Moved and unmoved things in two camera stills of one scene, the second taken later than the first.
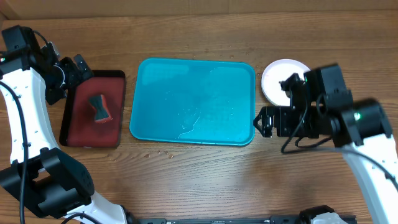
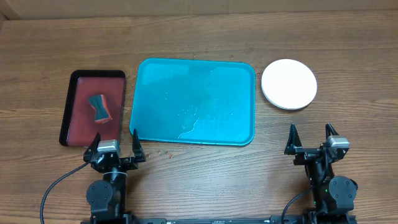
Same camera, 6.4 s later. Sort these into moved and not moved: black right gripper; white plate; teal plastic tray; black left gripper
Moved: black left gripper; black right gripper
Not moved: white plate; teal plastic tray
